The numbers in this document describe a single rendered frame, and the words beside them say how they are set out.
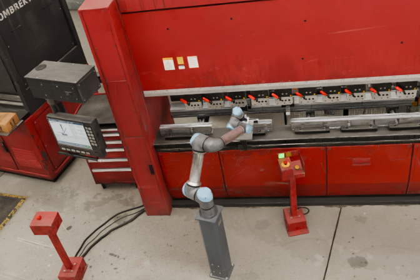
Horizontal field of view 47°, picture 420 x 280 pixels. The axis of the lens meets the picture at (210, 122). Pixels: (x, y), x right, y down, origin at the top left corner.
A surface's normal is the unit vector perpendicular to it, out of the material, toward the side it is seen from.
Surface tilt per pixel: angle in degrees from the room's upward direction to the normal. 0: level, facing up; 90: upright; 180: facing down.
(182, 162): 90
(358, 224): 0
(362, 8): 90
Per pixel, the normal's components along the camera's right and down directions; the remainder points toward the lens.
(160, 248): -0.15, -0.79
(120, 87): -0.12, 0.61
